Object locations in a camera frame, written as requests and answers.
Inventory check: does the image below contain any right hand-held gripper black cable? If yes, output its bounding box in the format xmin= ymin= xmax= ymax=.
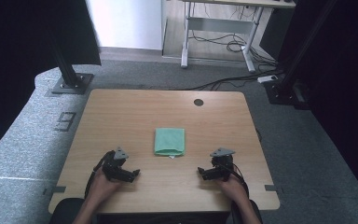
xmin=227 ymin=161 xmax=251 ymax=200

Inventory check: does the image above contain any person's left hand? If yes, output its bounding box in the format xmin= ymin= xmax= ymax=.
xmin=88 ymin=169 xmax=125 ymax=203

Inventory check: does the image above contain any black curtain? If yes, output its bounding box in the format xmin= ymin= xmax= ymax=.
xmin=0 ymin=0 xmax=102 ymax=164
xmin=276 ymin=0 xmax=358 ymax=209

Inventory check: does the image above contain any white desk frame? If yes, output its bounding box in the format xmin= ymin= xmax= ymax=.
xmin=180 ymin=0 xmax=296 ymax=73

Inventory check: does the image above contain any white power strip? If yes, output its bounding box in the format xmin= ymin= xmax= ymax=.
xmin=256 ymin=74 xmax=279 ymax=84

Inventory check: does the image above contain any tangle of black floor cables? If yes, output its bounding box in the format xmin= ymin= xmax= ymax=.
xmin=188 ymin=29 xmax=278 ymax=67

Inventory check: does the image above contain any green cloth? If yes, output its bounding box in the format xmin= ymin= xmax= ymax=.
xmin=153 ymin=127 xmax=186 ymax=160

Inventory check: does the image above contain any grey tape floor marking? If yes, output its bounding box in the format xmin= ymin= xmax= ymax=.
xmin=54 ymin=111 xmax=77 ymax=133

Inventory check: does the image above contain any long black floor cable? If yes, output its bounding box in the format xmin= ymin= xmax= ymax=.
xmin=185 ymin=69 xmax=285 ymax=91

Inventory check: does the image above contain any person's right hand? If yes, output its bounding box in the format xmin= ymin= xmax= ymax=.
xmin=218 ymin=177 xmax=250 ymax=204

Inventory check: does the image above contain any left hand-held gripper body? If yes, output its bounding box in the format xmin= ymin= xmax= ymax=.
xmin=102 ymin=147 xmax=130 ymax=183

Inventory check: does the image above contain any grey tape strip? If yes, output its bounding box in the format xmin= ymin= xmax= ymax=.
xmin=42 ymin=185 xmax=67 ymax=196
xmin=264 ymin=184 xmax=283 ymax=194

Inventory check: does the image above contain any white partition panel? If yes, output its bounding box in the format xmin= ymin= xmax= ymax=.
xmin=85 ymin=0 xmax=169 ymax=51

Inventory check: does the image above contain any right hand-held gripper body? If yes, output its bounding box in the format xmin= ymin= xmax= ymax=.
xmin=209 ymin=147 xmax=237 ymax=182

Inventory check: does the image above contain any black metal stand with base plate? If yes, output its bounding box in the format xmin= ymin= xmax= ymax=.
xmin=263 ymin=0 xmax=338 ymax=110
xmin=48 ymin=31 xmax=95 ymax=95

